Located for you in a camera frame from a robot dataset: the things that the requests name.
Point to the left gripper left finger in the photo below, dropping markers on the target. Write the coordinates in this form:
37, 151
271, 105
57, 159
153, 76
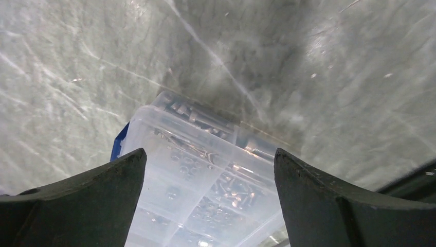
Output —
93, 208

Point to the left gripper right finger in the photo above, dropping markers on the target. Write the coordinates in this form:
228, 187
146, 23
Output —
320, 209

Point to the clear plastic screw box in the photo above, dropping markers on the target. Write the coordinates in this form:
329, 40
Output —
208, 182

